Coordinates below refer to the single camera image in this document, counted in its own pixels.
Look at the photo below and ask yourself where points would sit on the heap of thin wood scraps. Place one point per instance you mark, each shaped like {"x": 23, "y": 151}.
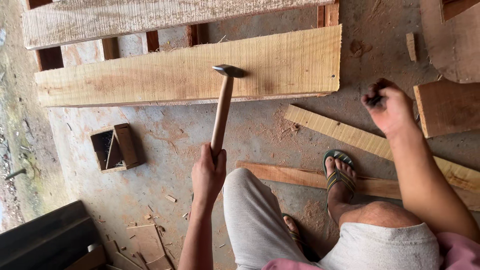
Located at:
{"x": 146, "y": 247}

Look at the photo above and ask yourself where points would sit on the pink shirt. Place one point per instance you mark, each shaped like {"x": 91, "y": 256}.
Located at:
{"x": 459, "y": 253}

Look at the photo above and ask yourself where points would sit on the dark wooden bench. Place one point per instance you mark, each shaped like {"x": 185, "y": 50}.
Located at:
{"x": 45, "y": 240}

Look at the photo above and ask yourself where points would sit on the large rounded wooden board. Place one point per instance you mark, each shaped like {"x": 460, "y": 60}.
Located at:
{"x": 450, "y": 48}

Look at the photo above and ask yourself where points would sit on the narrow pale wooden strip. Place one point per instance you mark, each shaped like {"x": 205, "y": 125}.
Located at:
{"x": 356, "y": 137}

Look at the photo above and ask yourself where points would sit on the reddish wooden block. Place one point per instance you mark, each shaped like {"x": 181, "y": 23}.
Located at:
{"x": 457, "y": 7}

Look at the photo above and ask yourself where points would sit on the cardboard box of nails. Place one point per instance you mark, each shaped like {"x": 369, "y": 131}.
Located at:
{"x": 116, "y": 148}

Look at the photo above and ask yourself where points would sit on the grey shorts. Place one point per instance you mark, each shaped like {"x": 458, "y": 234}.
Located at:
{"x": 258, "y": 225}

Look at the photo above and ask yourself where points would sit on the short brown wooden board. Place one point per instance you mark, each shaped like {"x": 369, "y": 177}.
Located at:
{"x": 448, "y": 108}

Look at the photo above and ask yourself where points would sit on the person's left hand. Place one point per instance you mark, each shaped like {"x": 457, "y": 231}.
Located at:
{"x": 206, "y": 180}

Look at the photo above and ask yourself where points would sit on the reddish wooden pallet beam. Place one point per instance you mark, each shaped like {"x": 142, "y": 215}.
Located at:
{"x": 329, "y": 15}
{"x": 195, "y": 35}
{"x": 50, "y": 59}
{"x": 152, "y": 41}
{"x": 110, "y": 48}

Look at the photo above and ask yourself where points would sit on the green striped flip flop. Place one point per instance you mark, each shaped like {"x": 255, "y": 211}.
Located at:
{"x": 300, "y": 240}
{"x": 347, "y": 182}

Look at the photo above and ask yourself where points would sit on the person's right hand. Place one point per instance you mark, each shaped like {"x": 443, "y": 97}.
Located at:
{"x": 393, "y": 110}

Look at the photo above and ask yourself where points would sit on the small wooden offcut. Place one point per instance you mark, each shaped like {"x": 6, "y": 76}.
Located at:
{"x": 411, "y": 47}

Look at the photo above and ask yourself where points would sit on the dark metal bolt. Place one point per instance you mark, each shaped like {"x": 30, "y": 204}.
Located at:
{"x": 15, "y": 174}

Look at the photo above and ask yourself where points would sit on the person's left foot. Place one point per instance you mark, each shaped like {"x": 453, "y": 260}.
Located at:
{"x": 291, "y": 227}

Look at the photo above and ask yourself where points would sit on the narrow reddish wooden strip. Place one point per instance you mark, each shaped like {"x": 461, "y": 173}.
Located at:
{"x": 285, "y": 174}

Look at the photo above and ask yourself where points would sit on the wide pale wooden plank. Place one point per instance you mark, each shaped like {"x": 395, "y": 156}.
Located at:
{"x": 150, "y": 17}
{"x": 187, "y": 73}

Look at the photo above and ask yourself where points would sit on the person's right leg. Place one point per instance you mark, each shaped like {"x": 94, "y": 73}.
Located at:
{"x": 378, "y": 215}

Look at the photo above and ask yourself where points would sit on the tiny wooden chip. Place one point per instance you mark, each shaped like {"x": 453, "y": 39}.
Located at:
{"x": 171, "y": 198}

